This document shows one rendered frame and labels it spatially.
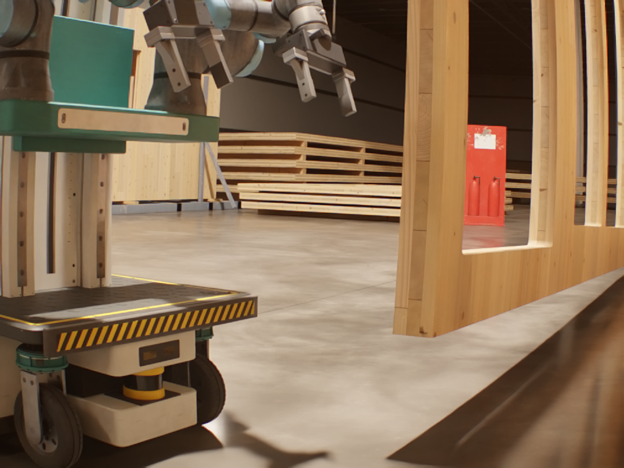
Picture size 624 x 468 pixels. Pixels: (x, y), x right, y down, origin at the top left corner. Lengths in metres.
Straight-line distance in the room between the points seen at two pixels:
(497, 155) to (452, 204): 9.94
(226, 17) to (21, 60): 0.47
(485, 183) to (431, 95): 9.97
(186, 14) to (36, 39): 0.36
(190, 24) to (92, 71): 0.57
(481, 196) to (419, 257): 9.98
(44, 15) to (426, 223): 0.87
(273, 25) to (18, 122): 0.63
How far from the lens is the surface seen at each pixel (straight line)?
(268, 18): 1.79
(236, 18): 1.75
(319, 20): 1.71
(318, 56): 1.66
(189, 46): 1.90
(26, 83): 1.52
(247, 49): 1.98
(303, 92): 1.60
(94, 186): 1.91
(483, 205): 11.65
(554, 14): 2.83
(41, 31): 1.56
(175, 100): 1.88
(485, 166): 11.65
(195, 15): 1.34
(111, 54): 1.89
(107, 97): 1.88
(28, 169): 1.76
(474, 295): 1.92
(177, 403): 1.73
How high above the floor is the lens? 0.59
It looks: 3 degrees down
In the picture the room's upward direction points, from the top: 2 degrees clockwise
